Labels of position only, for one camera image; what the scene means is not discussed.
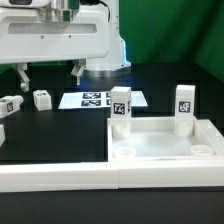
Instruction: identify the white front fence bar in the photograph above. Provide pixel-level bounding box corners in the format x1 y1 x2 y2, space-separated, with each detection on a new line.
0 160 224 193

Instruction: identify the white square tabletop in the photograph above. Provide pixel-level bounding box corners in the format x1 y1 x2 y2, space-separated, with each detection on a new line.
107 117 224 161

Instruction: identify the white left fence piece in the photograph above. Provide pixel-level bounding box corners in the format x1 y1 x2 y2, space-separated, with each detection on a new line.
0 124 5 147

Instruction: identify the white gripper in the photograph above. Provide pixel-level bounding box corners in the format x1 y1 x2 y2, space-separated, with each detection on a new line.
0 6 109 92

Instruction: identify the paper sheet with markers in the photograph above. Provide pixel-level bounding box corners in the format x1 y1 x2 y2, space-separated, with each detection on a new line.
59 91 148 109

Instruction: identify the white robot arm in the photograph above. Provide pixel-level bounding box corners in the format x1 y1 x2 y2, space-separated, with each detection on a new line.
0 0 130 92

